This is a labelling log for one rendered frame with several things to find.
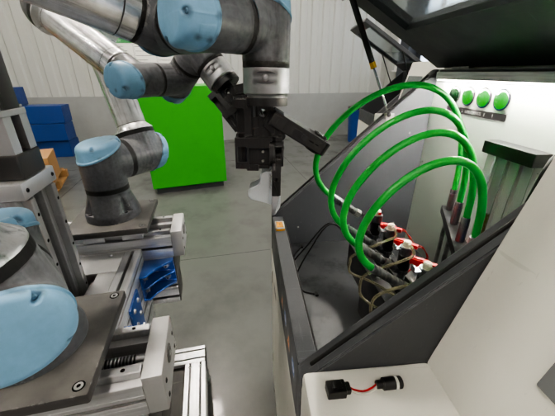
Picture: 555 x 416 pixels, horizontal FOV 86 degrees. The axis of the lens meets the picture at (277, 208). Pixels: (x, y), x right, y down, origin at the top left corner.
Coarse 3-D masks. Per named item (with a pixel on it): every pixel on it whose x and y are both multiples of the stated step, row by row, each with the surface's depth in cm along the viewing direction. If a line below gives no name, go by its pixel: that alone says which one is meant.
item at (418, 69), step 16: (368, 32) 365; (384, 32) 334; (384, 48) 383; (400, 48) 340; (400, 64) 400; (416, 64) 333; (432, 64) 302; (400, 80) 423; (416, 80) 323; (384, 96) 432; (400, 96) 358; (368, 112) 401
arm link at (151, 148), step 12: (108, 36) 86; (96, 72) 87; (108, 96) 88; (120, 108) 89; (132, 108) 90; (120, 120) 90; (132, 120) 90; (144, 120) 94; (120, 132) 89; (132, 132) 89; (144, 132) 91; (156, 132) 98; (132, 144) 88; (144, 144) 91; (156, 144) 94; (144, 156) 90; (156, 156) 94; (144, 168) 92; (156, 168) 98
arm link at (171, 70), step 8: (160, 64) 69; (168, 64) 71; (176, 64) 71; (168, 72) 70; (176, 72) 72; (184, 72) 71; (168, 80) 70; (176, 80) 72; (184, 80) 73; (192, 80) 74; (168, 88) 71; (176, 88) 73; (184, 88) 75; (168, 96) 76; (176, 96) 77; (184, 96) 78
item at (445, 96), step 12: (396, 84) 66; (408, 84) 66; (420, 84) 66; (432, 84) 66; (372, 96) 66; (444, 96) 67; (456, 108) 69; (336, 120) 68; (456, 168) 76; (456, 180) 77; (324, 192) 75; (456, 192) 78
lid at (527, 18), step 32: (384, 0) 82; (416, 0) 73; (448, 0) 65; (480, 0) 60; (512, 0) 52; (544, 0) 48; (416, 32) 85; (448, 32) 74; (480, 32) 67; (512, 32) 60; (544, 32) 55; (448, 64) 92; (480, 64) 81; (512, 64) 71; (544, 64) 64
